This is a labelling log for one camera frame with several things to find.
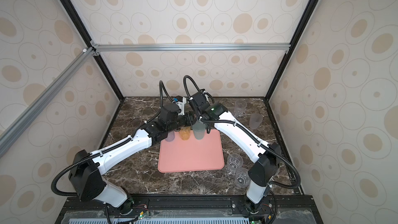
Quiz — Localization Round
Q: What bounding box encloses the clear cup back right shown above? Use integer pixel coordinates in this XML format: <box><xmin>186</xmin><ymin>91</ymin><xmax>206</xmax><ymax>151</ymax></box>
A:
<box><xmin>234</xmin><ymin>100</ymin><xmax>247</xmax><ymax>117</ymax></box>

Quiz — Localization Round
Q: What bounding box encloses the black frame post right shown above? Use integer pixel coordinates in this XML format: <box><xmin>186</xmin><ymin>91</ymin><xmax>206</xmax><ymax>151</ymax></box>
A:
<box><xmin>264</xmin><ymin>0</ymin><xmax>320</xmax><ymax>103</ymax></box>

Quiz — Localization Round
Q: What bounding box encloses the grey frosted tumbler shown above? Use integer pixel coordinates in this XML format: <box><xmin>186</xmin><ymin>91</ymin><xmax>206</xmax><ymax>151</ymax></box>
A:
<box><xmin>164</xmin><ymin>131</ymin><xmax>175</xmax><ymax>142</ymax></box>

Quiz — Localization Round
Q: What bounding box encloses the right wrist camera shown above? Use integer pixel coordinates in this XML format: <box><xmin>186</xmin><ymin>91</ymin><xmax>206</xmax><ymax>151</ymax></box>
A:
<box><xmin>189</xmin><ymin>92</ymin><xmax>210</xmax><ymax>113</ymax></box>

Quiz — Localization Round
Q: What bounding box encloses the yellow transparent tumbler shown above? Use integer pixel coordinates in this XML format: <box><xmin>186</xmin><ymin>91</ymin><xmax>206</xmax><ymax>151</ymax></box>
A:
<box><xmin>178</xmin><ymin>127</ymin><xmax>191</xmax><ymax>141</ymax></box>

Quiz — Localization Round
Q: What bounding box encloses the silver aluminium side bar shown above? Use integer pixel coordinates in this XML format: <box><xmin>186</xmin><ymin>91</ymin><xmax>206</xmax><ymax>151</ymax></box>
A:
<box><xmin>1</xmin><ymin>47</ymin><xmax>94</xmax><ymax>156</ymax></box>

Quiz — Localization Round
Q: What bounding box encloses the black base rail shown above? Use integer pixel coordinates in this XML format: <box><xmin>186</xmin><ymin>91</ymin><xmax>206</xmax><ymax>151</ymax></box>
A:
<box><xmin>56</xmin><ymin>195</ymin><xmax>322</xmax><ymax>224</ymax></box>

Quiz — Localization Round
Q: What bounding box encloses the green frosted tumbler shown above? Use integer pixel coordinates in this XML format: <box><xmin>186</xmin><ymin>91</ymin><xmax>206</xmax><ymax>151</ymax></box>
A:
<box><xmin>192</xmin><ymin>120</ymin><xmax>206</xmax><ymax>140</ymax></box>

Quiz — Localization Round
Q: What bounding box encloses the frosted white cup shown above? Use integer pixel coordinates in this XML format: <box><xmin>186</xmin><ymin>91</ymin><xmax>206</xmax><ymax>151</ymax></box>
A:
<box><xmin>249</xmin><ymin>113</ymin><xmax>263</xmax><ymax>130</ymax></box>

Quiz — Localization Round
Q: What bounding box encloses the pink plastic tray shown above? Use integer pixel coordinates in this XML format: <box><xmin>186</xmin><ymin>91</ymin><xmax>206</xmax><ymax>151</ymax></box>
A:
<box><xmin>158</xmin><ymin>130</ymin><xmax>224</xmax><ymax>173</ymax></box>

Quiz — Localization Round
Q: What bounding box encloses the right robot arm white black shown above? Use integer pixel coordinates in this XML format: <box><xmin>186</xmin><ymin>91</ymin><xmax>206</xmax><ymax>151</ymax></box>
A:
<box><xmin>195</xmin><ymin>102</ymin><xmax>301</xmax><ymax>211</ymax></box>

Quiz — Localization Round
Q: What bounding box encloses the clear faceted glass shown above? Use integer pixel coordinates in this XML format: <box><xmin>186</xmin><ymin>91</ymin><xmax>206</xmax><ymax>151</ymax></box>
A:
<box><xmin>234</xmin><ymin>168</ymin><xmax>251</xmax><ymax>188</ymax></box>
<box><xmin>227</xmin><ymin>153</ymin><xmax>244</xmax><ymax>174</ymax></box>

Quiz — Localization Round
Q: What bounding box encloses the silver aluminium crossbar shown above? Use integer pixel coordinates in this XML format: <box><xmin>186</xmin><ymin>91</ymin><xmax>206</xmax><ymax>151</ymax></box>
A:
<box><xmin>93</xmin><ymin>43</ymin><xmax>291</xmax><ymax>52</ymax></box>

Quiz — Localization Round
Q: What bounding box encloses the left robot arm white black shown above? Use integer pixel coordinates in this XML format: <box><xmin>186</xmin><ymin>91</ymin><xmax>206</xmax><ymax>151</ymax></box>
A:
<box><xmin>51</xmin><ymin>103</ymin><xmax>197</xmax><ymax>214</ymax></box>

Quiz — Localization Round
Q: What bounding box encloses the black frame post left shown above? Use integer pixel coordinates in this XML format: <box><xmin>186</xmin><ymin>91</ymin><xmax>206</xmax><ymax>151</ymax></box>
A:
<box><xmin>60</xmin><ymin>0</ymin><xmax>124</xmax><ymax>102</ymax></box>

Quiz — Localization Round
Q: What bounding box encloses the black frame post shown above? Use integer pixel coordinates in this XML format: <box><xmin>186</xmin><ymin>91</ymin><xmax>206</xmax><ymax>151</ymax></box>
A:
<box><xmin>60</xmin><ymin>0</ymin><xmax>124</xmax><ymax>102</ymax></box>
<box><xmin>264</xmin><ymin>0</ymin><xmax>320</xmax><ymax>103</ymax></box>

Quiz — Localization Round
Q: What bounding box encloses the clear faceted glass front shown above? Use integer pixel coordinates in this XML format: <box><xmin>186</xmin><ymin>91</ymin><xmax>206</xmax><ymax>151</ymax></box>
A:
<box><xmin>234</xmin><ymin>168</ymin><xmax>251</xmax><ymax>188</ymax></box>

